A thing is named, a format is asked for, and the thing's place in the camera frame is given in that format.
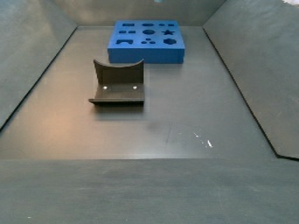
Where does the black curved holder stand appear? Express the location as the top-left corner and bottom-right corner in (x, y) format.
(88, 60), (145, 105)

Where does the blue shape sorter box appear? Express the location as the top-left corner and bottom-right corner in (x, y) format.
(106, 20), (184, 64)

